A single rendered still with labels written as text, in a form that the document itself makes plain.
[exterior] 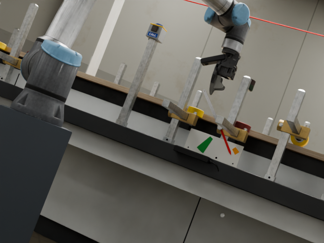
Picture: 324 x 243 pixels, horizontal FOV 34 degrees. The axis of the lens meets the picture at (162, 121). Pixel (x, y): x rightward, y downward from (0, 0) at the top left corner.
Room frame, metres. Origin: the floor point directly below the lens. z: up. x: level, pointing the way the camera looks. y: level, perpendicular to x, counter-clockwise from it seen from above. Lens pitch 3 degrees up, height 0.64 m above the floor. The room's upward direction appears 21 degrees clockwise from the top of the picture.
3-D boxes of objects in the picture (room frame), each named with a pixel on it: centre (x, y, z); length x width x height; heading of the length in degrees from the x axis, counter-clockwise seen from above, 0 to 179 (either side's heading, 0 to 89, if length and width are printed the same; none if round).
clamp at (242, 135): (2.38, -0.32, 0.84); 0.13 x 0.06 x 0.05; 69
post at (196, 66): (2.48, -0.06, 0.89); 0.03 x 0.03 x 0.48; 69
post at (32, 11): (2.84, 0.87, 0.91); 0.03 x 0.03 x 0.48; 69
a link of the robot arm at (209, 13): (2.29, -0.08, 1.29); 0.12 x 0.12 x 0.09; 27
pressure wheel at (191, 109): (2.56, -0.14, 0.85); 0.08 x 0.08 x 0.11
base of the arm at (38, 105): (1.86, 0.42, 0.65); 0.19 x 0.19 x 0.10
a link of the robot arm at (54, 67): (1.87, 0.42, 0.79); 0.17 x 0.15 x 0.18; 27
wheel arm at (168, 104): (2.38, -0.07, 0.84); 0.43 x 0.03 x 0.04; 159
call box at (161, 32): (2.57, 0.18, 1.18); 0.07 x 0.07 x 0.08; 69
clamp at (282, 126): (2.29, -0.55, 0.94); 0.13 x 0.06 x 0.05; 69
